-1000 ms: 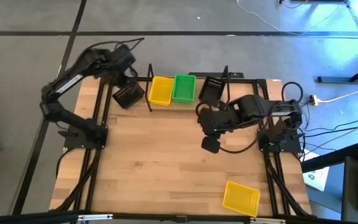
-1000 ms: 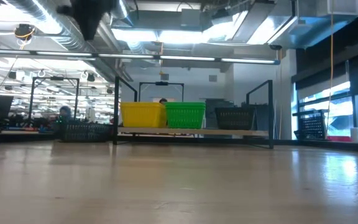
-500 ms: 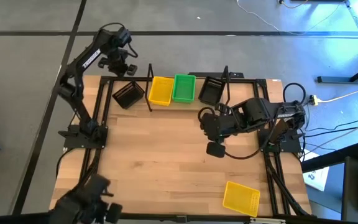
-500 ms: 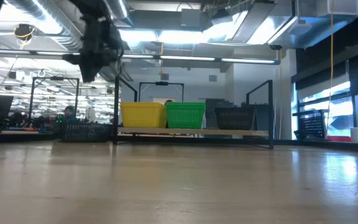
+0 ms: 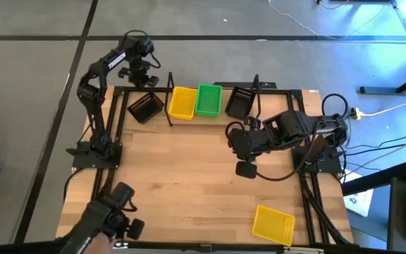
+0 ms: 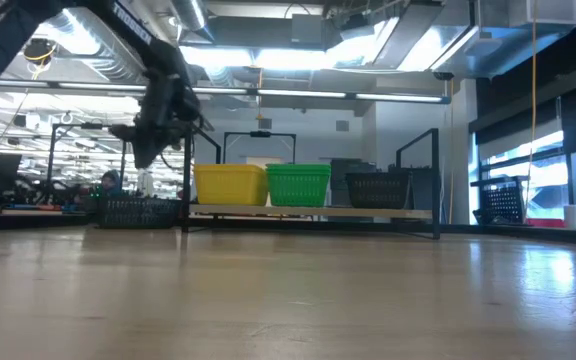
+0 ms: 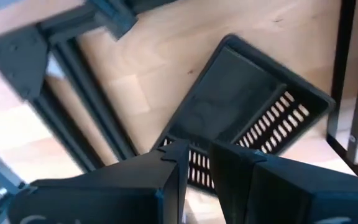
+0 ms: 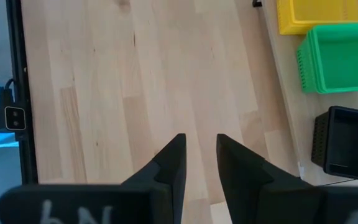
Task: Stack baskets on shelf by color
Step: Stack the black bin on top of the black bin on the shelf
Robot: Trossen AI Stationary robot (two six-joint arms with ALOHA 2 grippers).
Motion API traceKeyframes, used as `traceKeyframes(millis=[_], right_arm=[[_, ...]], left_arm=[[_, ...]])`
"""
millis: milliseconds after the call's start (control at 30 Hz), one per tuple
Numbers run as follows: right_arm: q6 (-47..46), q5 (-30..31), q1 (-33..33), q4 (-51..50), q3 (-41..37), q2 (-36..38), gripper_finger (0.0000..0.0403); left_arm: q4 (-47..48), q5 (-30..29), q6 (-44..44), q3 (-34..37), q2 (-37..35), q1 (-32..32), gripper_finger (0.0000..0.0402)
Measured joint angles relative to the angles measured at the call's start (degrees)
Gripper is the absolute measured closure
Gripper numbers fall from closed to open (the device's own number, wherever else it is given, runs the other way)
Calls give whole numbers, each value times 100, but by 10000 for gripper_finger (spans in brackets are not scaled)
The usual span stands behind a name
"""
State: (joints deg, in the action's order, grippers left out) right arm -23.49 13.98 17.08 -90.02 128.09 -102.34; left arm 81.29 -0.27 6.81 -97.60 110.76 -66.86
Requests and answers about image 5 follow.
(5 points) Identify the black flat bar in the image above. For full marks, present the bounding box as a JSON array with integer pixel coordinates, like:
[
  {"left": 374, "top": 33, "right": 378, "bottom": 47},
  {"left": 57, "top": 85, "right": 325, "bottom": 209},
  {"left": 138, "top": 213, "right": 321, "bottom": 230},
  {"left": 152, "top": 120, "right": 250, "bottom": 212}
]
[{"left": 213, "top": 81, "right": 278, "bottom": 90}]

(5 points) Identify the green plastic basket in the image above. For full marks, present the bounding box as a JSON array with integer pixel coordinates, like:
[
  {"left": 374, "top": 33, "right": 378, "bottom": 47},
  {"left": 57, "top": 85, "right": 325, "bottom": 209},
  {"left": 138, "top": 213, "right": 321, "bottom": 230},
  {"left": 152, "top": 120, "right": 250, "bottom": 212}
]
[{"left": 195, "top": 83, "right": 223, "bottom": 118}]

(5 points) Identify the black cable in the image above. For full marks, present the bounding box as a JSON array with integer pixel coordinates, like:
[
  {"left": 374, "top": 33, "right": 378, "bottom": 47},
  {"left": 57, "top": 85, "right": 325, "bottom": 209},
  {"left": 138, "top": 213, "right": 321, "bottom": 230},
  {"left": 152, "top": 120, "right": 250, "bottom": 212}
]
[{"left": 343, "top": 135, "right": 406, "bottom": 156}]

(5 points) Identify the black aluminium rig frame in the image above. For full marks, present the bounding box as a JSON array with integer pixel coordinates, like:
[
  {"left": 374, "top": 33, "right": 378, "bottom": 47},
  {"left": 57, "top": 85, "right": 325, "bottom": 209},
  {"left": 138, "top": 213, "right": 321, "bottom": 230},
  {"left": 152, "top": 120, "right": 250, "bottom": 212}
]
[{"left": 56, "top": 85, "right": 361, "bottom": 248}]

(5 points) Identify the black crossbar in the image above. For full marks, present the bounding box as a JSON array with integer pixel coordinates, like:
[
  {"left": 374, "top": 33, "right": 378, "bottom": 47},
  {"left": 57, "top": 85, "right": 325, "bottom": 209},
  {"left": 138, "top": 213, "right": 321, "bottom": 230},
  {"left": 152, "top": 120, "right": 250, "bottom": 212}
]
[{"left": 0, "top": 239, "right": 406, "bottom": 254}]

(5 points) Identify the white power cable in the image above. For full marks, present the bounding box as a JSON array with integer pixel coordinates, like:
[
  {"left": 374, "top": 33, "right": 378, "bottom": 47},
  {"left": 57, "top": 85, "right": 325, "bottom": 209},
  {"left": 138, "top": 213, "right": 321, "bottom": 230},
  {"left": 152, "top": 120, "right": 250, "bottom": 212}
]
[{"left": 359, "top": 102, "right": 406, "bottom": 117}]

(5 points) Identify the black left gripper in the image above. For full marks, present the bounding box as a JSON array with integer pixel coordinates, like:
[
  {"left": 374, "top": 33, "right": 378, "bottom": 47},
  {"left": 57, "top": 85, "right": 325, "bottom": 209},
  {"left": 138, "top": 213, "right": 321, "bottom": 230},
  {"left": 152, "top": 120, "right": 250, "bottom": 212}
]
[{"left": 117, "top": 58, "right": 160, "bottom": 89}]

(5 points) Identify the black desk leg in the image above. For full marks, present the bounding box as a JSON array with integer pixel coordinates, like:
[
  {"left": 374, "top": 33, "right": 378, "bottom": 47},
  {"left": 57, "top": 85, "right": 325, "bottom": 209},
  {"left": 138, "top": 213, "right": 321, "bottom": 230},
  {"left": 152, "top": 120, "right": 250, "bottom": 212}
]
[{"left": 359, "top": 66, "right": 406, "bottom": 95}]

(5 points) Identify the black desk edge bar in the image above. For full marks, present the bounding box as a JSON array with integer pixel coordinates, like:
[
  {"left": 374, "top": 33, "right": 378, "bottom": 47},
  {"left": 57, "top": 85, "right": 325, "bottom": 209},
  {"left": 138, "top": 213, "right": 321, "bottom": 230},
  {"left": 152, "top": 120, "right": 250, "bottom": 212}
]
[{"left": 341, "top": 162, "right": 406, "bottom": 197}]

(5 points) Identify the yellow plastic basket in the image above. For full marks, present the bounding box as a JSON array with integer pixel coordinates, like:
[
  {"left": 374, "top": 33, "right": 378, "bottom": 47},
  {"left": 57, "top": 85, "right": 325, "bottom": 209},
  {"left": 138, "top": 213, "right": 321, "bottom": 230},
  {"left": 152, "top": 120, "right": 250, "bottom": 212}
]
[
  {"left": 168, "top": 86, "right": 199, "bottom": 121},
  {"left": 252, "top": 205, "right": 296, "bottom": 247}
]

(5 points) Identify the wooden shelf with black frame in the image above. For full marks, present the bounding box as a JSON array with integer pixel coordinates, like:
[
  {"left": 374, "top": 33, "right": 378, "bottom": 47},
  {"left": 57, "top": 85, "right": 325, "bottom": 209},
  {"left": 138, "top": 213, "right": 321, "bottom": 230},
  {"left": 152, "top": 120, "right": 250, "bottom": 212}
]
[{"left": 163, "top": 71, "right": 262, "bottom": 130}]

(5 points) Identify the black plastic basket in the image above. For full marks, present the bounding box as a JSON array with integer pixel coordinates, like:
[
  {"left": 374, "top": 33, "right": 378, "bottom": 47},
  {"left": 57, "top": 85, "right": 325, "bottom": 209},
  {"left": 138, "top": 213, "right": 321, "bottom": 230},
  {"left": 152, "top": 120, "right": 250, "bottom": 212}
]
[
  {"left": 224, "top": 86, "right": 257, "bottom": 121},
  {"left": 127, "top": 91, "right": 164, "bottom": 125}
]

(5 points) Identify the person's hand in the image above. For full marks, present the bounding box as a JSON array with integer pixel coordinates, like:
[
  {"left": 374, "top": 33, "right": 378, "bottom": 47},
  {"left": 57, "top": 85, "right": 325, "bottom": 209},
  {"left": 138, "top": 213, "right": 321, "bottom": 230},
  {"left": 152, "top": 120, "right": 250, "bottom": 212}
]
[{"left": 92, "top": 232, "right": 116, "bottom": 254}]

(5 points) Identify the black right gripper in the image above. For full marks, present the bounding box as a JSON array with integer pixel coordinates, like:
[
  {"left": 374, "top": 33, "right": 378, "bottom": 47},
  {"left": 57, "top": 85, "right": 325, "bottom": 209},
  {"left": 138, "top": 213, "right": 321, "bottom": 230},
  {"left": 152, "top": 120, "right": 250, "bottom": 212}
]
[{"left": 229, "top": 115, "right": 264, "bottom": 180}]

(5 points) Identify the white floor cable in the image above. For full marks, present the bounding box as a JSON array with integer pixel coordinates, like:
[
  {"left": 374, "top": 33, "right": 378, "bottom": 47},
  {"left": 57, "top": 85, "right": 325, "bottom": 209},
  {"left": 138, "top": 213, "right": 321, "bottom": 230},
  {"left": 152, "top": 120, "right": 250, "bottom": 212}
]
[{"left": 268, "top": 0, "right": 343, "bottom": 40}]

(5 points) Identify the white paper sheet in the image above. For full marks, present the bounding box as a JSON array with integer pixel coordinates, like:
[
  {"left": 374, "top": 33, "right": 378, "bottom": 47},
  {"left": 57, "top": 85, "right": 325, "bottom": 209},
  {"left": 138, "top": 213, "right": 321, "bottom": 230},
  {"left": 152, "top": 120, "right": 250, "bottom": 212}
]
[{"left": 343, "top": 169, "right": 374, "bottom": 218}]

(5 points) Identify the silver metal bracket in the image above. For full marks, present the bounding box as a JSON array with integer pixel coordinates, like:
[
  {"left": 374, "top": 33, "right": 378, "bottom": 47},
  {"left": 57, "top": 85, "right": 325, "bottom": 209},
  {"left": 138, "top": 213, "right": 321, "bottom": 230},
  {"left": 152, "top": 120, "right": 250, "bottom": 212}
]
[{"left": 283, "top": 246, "right": 326, "bottom": 254}]

